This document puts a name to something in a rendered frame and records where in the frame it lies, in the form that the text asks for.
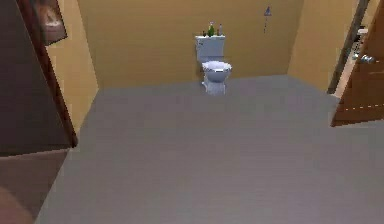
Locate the dark brown cabinet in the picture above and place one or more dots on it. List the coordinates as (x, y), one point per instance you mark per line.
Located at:
(26, 86)

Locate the clear grey bottle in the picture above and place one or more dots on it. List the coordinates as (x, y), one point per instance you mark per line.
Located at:
(220, 30)

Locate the white toilet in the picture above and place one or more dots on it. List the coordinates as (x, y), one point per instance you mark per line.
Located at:
(213, 56)

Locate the dark framed wall picture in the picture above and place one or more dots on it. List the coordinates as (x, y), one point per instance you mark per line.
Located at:
(51, 20)

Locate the green bottle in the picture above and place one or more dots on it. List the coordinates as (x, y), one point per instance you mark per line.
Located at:
(211, 30)

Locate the blue wall hook fixture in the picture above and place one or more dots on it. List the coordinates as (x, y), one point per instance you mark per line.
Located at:
(267, 12)

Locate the brown room door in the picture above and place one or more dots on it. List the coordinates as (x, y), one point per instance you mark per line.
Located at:
(365, 86)

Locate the silver door knob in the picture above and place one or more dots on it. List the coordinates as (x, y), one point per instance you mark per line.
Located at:
(367, 59)

